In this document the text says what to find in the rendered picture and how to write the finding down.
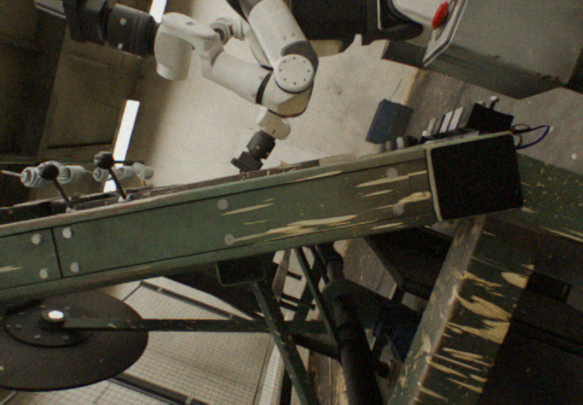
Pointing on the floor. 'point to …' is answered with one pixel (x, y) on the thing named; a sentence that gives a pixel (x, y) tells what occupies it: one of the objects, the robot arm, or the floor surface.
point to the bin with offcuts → (404, 54)
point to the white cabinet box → (280, 156)
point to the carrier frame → (457, 298)
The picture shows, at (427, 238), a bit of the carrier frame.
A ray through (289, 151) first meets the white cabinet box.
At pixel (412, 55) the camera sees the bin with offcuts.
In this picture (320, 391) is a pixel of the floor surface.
